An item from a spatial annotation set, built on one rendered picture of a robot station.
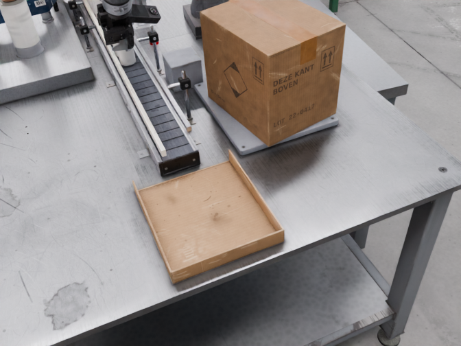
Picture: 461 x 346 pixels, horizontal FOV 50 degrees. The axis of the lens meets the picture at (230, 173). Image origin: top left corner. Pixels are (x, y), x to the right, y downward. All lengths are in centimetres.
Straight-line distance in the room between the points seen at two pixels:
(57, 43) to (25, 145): 50
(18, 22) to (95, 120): 44
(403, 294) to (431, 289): 47
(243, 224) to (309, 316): 65
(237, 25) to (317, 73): 23
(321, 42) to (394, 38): 244
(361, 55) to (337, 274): 76
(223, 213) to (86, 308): 36
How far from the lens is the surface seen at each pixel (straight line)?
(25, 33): 180
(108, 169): 134
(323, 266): 184
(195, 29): 184
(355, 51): 178
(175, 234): 114
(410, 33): 375
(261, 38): 122
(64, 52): 181
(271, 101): 122
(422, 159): 136
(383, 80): 163
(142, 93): 151
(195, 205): 119
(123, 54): 163
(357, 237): 209
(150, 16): 143
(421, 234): 146
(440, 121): 294
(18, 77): 174
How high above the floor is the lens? 169
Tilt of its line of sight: 43 degrees down
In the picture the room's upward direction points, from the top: 4 degrees counter-clockwise
